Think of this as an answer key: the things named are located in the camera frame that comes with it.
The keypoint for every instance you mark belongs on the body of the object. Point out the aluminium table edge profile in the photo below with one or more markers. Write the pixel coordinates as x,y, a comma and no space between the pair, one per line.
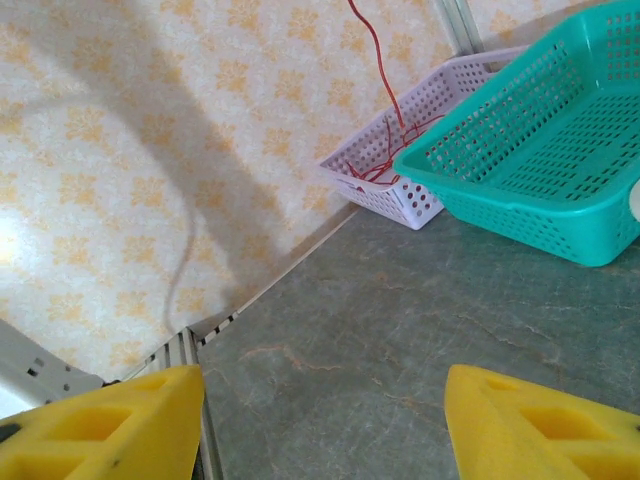
190,345

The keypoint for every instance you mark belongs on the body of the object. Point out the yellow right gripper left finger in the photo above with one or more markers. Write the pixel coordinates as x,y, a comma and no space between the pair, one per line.
100,435

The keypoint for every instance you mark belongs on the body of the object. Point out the lavender perforated plastic basket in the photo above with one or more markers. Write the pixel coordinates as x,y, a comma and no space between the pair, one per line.
425,205

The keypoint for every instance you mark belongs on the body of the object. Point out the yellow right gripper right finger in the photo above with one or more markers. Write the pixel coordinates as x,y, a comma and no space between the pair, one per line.
540,440

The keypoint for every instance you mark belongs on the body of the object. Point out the aluminium frame post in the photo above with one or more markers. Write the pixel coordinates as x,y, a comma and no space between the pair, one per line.
457,25

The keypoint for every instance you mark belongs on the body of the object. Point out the teal perforated plastic basket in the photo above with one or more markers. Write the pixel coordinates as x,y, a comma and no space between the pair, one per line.
550,225

